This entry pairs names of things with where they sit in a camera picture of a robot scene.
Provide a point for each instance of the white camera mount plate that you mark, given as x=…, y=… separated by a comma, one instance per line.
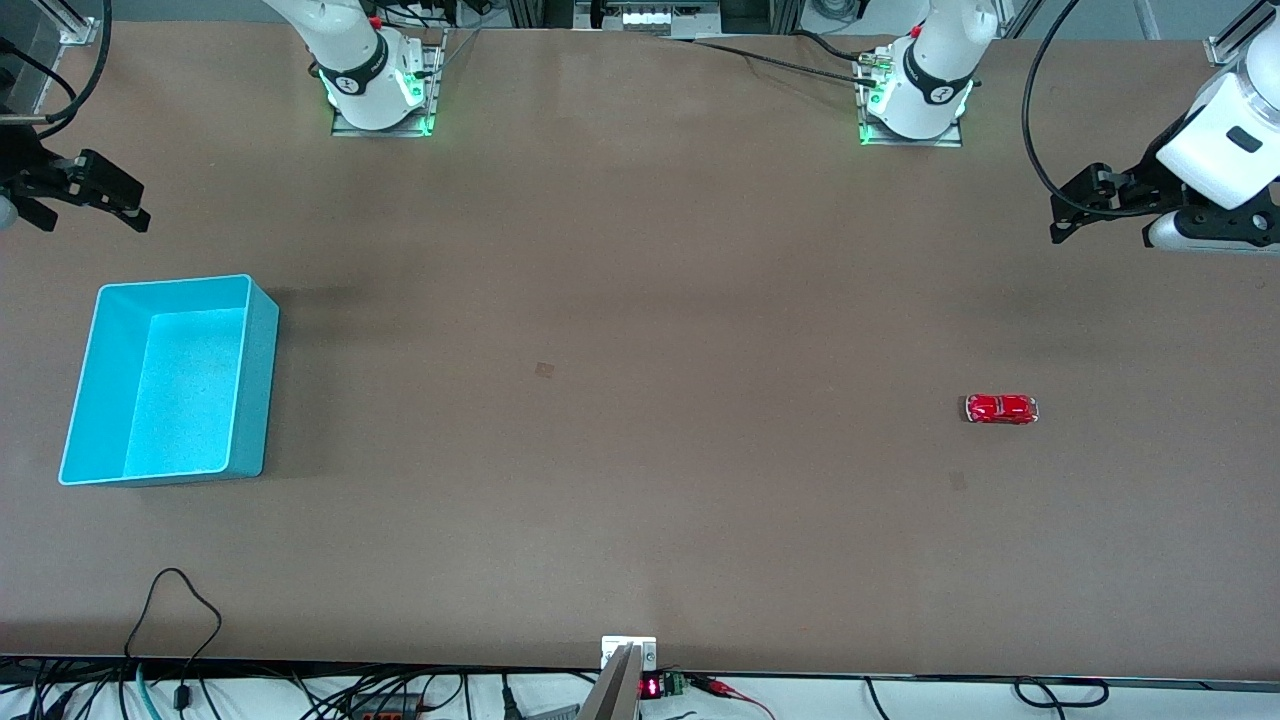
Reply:
x=612, y=648

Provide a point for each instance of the red beetle toy car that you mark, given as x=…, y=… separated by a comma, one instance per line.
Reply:
x=1000, y=408

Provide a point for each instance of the aluminium frame profile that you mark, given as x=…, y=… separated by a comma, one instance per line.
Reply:
x=1235, y=40
x=75, y=25

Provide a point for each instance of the red LED display module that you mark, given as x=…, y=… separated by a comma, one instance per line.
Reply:
x=652, y=687

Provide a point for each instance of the blue plastic box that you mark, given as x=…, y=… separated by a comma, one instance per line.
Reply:
x=185, y=390

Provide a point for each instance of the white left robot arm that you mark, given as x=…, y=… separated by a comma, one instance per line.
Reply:
x=930, y=80

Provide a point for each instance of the aluminium rack structure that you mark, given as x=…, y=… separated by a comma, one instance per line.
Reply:
x=650, y=15

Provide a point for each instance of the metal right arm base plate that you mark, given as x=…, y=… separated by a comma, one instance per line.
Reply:
x=428, y=105

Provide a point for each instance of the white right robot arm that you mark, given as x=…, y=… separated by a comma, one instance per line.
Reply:
x=360, y=70

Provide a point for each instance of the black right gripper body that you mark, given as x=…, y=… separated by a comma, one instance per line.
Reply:
x=22, y=166

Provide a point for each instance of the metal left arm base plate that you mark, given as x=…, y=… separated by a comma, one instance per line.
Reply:
x=950, y=140

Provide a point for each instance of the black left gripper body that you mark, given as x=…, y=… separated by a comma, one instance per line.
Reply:
x=1141, y=187

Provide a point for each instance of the dark power strip orange switches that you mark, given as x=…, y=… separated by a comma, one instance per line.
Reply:
x=385, y=705

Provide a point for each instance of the grey camera mount beam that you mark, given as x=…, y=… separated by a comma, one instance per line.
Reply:
x=615, y=690

